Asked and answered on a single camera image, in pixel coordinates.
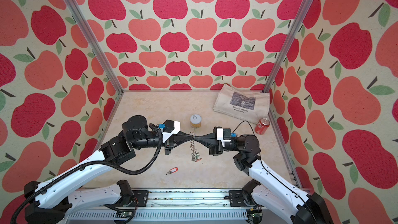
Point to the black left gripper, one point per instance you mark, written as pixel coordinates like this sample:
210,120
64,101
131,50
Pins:
181,137

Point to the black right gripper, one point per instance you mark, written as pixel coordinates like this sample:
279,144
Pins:
216,148

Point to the metal car-shaped key holder plate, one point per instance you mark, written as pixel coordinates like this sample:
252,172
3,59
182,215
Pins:
195,156

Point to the red framed tag with key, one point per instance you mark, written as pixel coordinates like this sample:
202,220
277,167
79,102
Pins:
172,170

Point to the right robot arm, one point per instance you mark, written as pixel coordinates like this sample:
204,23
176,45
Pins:
271,191

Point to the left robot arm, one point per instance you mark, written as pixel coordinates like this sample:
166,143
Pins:
49,202

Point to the small round tin can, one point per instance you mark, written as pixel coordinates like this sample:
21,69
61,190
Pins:
196,121

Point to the red soda can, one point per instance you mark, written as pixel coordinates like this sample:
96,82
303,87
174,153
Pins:
262,126

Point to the beige canvas tote bag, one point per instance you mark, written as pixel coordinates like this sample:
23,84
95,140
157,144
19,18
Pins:
244,105

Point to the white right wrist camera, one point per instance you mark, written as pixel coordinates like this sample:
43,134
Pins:
224,135

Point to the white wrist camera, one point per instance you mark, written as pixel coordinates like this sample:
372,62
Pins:
224,135
169,128

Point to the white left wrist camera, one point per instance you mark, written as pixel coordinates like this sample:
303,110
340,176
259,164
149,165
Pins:
169,128

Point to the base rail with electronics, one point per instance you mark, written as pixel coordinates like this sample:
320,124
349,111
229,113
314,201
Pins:
174,206

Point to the aluminium corner post right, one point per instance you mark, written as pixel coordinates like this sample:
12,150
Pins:
296,24

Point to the aluminium corner post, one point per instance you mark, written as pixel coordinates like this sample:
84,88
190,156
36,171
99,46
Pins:
93,43
296,24

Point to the aluminium corner post left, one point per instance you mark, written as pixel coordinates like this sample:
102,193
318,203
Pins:
93,43

